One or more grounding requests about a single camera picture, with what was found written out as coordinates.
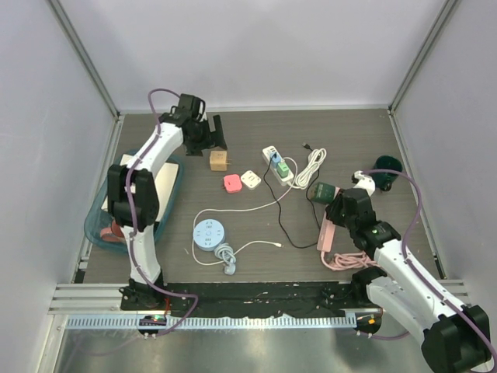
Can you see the dark green cube socket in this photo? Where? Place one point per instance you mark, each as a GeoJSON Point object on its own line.
{"type": "Point", "coordinates": [322, 193]}

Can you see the blue plug adapter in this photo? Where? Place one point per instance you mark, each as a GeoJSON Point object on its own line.
{"type": "Point", "coordinates": [275, 159]}

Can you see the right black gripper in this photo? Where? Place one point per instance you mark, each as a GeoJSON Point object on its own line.
{"type": "Point", "coordinates": [333, 210]}

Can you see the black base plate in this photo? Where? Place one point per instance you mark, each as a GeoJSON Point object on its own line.
{"type": "Point", "coordinates": [256, 300]}

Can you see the pink power strip with cable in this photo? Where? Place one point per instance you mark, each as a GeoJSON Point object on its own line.
{"type": "Point", "coordinates": [339, 262]}

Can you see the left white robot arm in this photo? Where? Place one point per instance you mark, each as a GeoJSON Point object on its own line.
{"type": "Point", "coordinates": [132, 197]}

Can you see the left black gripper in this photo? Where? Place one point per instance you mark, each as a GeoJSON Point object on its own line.
{"type": "Point", "coordinates": [213, 140]}

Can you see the green plug adapter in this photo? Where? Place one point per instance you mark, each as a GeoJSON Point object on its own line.
{"type": "Point", "coordinates": [283, 170]}

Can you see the round blue power socket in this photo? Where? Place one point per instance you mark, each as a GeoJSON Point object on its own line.
{"type": "Point", "coordinates": [209, 236]}

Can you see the white square plug adapter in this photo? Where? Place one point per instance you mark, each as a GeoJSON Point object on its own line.
{"type": "Point", "coordinates": [250, 179]}

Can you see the dark green mug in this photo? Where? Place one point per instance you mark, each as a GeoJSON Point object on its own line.
{"type": "Point", "coordinates": [384, 180]}

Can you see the white power strip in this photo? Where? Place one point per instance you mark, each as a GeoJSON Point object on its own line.
{"type": "Point", "coordinates": [266, 154]}

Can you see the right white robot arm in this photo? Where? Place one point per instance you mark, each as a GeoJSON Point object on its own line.
{"type": "Point", "coordinates": [452, 336]}

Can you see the pink square plug adapter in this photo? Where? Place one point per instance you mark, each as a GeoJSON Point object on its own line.
{"type": "Point", "coordinates": [232, 183]}

